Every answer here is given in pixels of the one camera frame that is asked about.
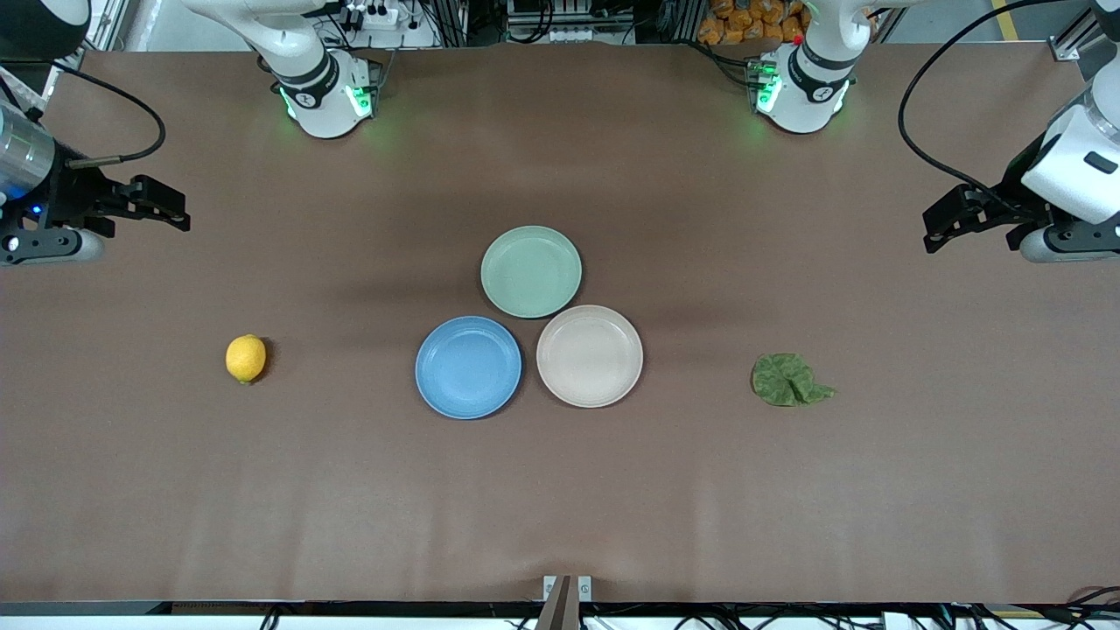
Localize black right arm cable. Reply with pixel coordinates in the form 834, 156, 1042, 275
51, 61, 167, 170

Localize green lettuce leaf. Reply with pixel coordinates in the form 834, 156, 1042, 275
751, 352, 837, 408

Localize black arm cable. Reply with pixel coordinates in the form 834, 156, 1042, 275
898, 0, 1096, 220
51, 61, 167, 170

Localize grey metal mounting bracket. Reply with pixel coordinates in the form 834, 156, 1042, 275
542, 575, 594, 604

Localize beige round plate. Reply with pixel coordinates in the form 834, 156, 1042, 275
535, 304, 645, 410

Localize blue round plate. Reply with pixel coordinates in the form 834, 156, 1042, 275
415, 316, 523, 421

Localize green round plate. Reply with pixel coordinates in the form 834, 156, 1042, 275
480, 225, 584, 319

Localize white power strip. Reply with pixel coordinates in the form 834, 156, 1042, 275
343, 2, 401, 30

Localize black table edge strip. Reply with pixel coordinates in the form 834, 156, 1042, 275
0, 599, 1120, 619

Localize aluminium frame profile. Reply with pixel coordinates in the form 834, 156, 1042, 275
1053, 7, 1107, 63

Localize yellow lemon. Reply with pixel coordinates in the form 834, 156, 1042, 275
225, 333, 268, 385

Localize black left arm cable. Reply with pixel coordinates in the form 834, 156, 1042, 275
898, 0, 1096, 220

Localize orange snack bags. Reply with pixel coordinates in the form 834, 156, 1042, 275
697, 0, 808, 46

